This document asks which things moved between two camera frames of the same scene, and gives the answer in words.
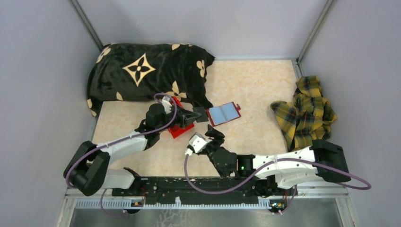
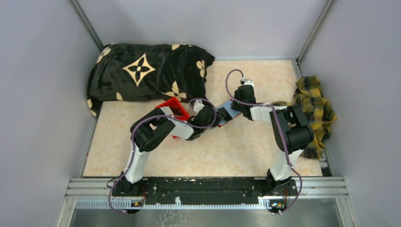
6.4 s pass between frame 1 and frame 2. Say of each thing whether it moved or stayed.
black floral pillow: stayed
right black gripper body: moved
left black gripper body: moved
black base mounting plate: stayed
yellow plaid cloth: stayed
